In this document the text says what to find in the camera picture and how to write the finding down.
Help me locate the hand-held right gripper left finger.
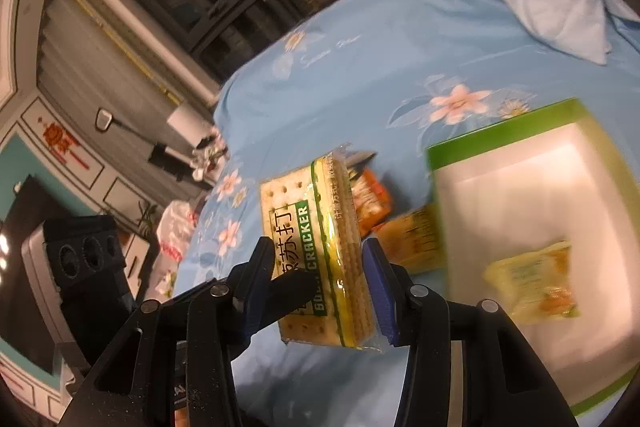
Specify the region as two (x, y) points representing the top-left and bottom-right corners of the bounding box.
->
(57, 236), (302, 427)

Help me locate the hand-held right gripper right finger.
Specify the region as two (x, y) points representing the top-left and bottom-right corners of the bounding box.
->
(361, 238), (579, 427)

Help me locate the yellow orange snack packet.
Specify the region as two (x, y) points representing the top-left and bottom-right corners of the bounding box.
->
(372, 204), (447, 276)

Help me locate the soda cracker packet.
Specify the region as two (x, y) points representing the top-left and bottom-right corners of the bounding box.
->
(260, 144), (388, 354)

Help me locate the green rimmed white box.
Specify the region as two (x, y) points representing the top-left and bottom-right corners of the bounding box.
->
(426, 98), (640, 418)

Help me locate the black television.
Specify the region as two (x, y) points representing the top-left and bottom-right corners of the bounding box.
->
(0, 174), (63, 375)

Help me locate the green potted plant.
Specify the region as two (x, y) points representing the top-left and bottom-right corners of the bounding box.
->
(135, 202), (162, 239)

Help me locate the white red plastic bag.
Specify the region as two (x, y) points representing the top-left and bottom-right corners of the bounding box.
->
(156, 200), (202, 264)

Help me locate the black device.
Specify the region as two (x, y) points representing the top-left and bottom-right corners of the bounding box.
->
(147, 142), (197, 181)

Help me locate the pale yellow snack packet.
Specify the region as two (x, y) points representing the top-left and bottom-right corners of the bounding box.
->
(484, 241), (582, 326)

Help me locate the white flower ornament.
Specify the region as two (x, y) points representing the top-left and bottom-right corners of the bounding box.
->
(190, 131), (232, 181)

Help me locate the white paper roll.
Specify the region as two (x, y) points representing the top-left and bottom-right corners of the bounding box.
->
(166, 101), (217, 146)

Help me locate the blue floral bedsheet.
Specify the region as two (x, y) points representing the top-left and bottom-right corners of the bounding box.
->
(150, 0), (640, 427)

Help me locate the blue pillow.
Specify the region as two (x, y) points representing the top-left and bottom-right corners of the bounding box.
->
(469, 0), (640, 68)

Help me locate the red wall decoration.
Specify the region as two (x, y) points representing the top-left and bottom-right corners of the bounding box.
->
(36, 117), (89, 171)

